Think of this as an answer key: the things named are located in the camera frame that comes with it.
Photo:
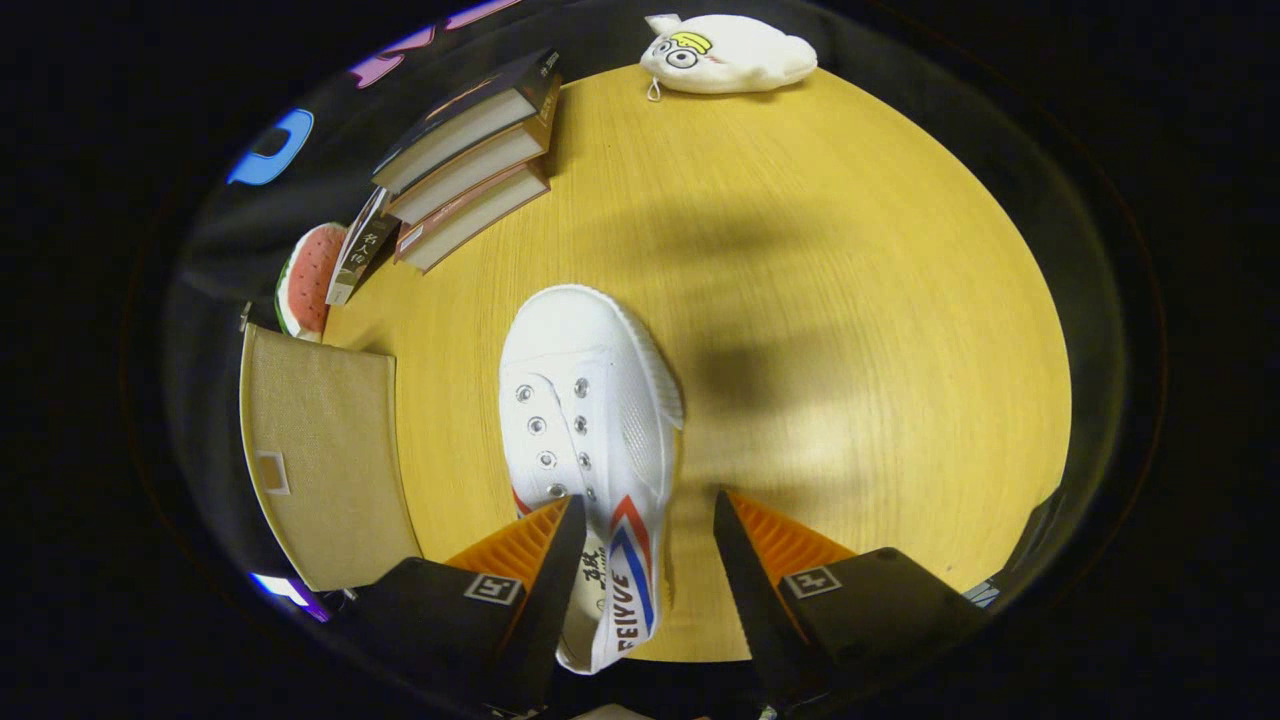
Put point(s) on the brown-cover book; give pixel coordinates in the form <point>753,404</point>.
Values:
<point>470,215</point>
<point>470,170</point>

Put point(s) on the white canvas shoe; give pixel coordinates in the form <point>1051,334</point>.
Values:
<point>600,400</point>

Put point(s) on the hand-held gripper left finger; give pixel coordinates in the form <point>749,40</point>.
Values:
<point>555,600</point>

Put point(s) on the watermelon slice toy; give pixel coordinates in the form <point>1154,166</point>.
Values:
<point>310,280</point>

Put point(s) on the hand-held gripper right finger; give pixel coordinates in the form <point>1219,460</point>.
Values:
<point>755,610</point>

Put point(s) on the beige fabric storage box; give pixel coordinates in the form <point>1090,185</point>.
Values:
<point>325,460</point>

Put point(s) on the white picture-cover book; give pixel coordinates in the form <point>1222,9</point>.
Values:
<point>365,245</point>

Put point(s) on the white plush toy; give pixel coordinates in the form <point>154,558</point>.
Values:
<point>735,55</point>

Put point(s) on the lit monitor screen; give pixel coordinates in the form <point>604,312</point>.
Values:
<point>285,590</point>

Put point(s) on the black hardcover book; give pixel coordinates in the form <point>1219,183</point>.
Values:
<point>470,115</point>

